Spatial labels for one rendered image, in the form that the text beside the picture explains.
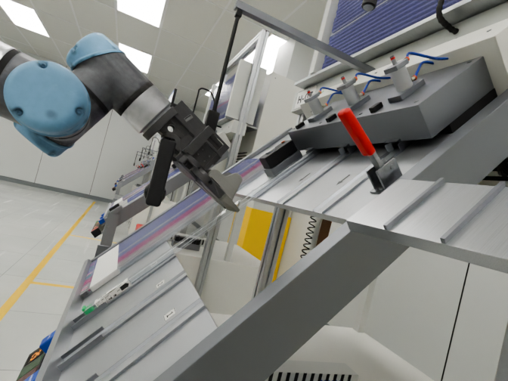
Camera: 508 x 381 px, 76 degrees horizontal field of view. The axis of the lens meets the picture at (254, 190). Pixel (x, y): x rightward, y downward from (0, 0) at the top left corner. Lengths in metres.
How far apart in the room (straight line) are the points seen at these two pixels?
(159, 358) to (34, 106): 0.28
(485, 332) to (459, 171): 1.87
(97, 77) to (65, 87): 0.16
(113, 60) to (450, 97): 0.47
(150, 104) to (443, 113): 0.41
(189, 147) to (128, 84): 0.13
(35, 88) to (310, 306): 0.35
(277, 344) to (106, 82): 0.43
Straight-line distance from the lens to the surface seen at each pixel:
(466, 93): 0.52
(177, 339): 0.38
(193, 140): 0.56
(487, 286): 2.26
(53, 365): 0.52
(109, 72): 0.56
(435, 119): 0.47
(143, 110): 0.55
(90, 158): 9.10
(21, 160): 9.34
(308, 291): 0.32
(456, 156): 0.43
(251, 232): 3.73
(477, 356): 2.30
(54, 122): 0.40
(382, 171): 0.40
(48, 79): 0.41
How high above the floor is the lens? 0.99
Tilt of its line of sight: 2 degrees up
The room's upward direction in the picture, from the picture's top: 14 degrees clockwise
